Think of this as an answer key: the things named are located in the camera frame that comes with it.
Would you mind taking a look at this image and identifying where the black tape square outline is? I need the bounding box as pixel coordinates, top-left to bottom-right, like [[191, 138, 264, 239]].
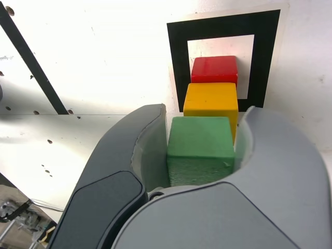
[[166, 9, 281, 113]]

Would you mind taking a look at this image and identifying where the green cube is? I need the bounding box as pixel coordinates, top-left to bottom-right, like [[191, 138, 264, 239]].
[[165, 116, 236, 187]]

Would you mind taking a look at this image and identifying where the red cube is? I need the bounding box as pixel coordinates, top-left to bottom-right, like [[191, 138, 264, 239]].
[[191, 55, 239, 85]]

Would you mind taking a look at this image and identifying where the black tape strip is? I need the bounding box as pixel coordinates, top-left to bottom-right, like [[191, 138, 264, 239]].
[[0, 3, 70, 116]]

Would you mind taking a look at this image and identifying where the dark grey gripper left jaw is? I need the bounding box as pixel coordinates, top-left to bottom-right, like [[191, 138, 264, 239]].
[[49, 103, 167, 249]]

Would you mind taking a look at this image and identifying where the yellow cube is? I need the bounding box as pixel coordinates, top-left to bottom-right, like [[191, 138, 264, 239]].
[[183, 82, 239, 144]]

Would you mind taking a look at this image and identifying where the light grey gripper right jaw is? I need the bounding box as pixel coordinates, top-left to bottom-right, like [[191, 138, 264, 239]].
[[111, 104, 329, 249]]

